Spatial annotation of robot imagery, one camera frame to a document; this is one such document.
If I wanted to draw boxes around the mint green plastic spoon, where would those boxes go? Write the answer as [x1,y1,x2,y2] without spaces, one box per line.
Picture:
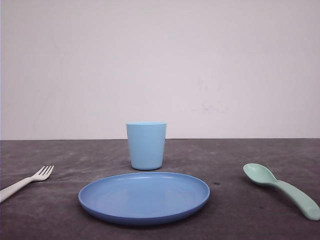
[243,163,320,221]

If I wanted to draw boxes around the blue plastic plate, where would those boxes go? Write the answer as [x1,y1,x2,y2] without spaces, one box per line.
[78,171,210,226]

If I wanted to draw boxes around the white plastic fork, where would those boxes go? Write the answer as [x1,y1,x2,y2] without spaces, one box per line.
[0,165,55,203]

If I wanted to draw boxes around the light blue plastic cup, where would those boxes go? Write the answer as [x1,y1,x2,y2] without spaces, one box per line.
[126,122,167,171]

